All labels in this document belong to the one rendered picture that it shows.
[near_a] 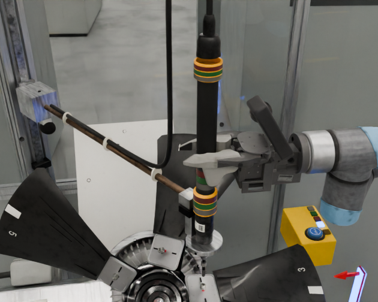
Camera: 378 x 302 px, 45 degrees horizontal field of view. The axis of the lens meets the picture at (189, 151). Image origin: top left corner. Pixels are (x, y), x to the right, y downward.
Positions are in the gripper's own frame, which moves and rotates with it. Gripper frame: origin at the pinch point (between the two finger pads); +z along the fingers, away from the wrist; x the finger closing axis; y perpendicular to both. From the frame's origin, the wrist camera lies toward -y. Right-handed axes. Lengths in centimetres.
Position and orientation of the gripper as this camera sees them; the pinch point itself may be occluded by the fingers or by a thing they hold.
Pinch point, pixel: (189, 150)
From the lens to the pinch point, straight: 75.7
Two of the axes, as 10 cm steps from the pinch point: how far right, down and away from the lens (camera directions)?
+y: -0.1, 8.5, 5.2
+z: -9.9, 0.7, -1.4
